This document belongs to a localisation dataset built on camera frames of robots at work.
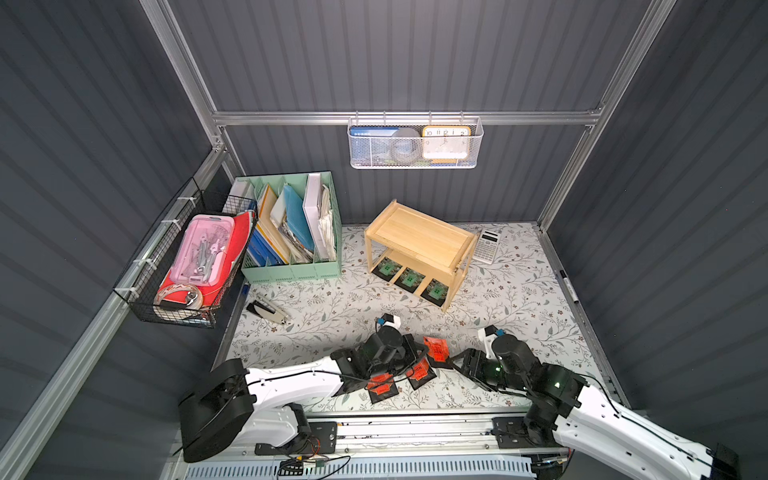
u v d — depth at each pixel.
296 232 0.95
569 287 1.07
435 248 0.88
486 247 1.12
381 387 0.67
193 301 0.67
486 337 0.73
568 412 0.53
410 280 1.02
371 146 0.84
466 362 0.69
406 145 0.90
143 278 0.62
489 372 0.66
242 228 0.78
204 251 0.72
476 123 0.89
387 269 1.05
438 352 0.78
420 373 0.84
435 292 0.99
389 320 0.75
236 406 0.41
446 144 0.89
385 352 0.60
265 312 0.94
